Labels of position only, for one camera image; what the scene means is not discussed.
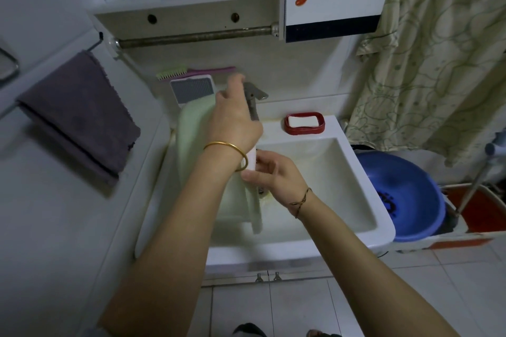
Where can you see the person's left hand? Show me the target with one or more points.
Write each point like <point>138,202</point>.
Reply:
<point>233,119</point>

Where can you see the person's right hand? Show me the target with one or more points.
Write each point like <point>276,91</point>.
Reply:
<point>272,175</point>

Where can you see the metal faucet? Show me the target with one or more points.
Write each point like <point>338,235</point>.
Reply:
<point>255,97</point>

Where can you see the light green plastic basin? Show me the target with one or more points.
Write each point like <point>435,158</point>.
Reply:
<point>197,131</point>

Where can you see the red soap dish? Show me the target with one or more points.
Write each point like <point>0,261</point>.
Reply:
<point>304,130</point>

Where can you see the white soap bar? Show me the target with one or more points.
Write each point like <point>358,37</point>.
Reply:
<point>303,121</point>

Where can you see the cream leaf-patterned clothes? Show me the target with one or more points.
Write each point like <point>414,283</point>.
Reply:
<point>439,52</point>

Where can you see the person's right forearm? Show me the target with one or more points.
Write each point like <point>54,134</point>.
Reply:
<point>367,269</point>

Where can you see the person's left forearm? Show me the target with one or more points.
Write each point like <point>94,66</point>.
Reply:
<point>166,242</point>

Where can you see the person's dark shorts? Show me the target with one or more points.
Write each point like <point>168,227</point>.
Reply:
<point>247,330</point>

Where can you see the person's bare foot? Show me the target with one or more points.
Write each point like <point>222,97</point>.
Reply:
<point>316,333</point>

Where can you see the metal sink drain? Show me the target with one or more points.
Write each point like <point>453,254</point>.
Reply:
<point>263,190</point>

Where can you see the gold bangle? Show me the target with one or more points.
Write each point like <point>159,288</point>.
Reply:
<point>223,146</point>

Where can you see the green and pink scrub brush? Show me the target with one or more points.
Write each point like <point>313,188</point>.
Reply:
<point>205,71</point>

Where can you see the white ceramic sink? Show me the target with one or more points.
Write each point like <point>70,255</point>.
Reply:
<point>336,190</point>

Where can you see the rusty metal towel bar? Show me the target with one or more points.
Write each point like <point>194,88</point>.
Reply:
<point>189,37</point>

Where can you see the blue plastic basin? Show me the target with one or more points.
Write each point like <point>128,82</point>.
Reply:
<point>399,190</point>

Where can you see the dark purple towel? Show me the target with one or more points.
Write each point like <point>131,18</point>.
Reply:
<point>83,111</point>

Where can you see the red bucket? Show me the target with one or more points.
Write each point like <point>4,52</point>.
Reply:
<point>482,210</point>

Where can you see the white wall box grey ribbed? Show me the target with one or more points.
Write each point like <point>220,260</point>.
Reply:
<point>191,90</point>

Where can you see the metal towel rail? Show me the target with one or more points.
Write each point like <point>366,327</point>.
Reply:
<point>97,42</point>

